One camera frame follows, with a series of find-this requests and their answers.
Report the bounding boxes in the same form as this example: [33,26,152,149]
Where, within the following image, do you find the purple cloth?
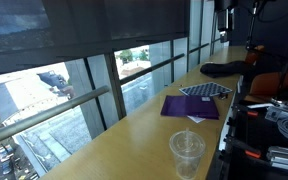
[160,94,221,121]

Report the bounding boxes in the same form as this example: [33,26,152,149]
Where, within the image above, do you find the grey metal handrail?
[118,52,186,86]
[0,85,111,150]
[188,42,216,54]

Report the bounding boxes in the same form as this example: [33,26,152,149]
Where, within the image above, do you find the white paper sheet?
[186,114,207,124]

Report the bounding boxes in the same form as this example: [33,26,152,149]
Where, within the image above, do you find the checkered calibration board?
[178,81,234,98]

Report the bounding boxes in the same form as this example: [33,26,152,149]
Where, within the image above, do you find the small black clip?
[217,92,229,101]

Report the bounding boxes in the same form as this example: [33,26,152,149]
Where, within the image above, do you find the clear plastic cup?
[168,129,207,180]

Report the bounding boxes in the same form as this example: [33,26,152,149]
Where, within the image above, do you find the black cloth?
[199,60,253,80]

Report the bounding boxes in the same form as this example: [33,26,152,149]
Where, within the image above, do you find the dark window blind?
[0,0,190,78]

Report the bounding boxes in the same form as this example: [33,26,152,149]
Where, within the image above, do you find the black perforated breadboard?
[206,99,288,180]

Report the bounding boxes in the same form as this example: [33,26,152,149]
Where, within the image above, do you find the orange chair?
[244,44,266,65]
[249,60,288,98]

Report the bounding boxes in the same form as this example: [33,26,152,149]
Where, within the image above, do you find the black stand pole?
[245,0,261,51]

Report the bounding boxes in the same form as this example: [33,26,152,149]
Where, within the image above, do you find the aluminium extrusion bar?
[266,145,288,174]

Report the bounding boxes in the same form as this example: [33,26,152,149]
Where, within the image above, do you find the black mounted camera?
[213,0,239,44]

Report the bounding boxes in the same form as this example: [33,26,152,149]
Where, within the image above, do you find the red-handled black clamp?
[223,135,263,160]
[232,104,260,118]

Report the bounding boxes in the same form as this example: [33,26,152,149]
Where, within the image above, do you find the grey metal frame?
[264,93,288,123]

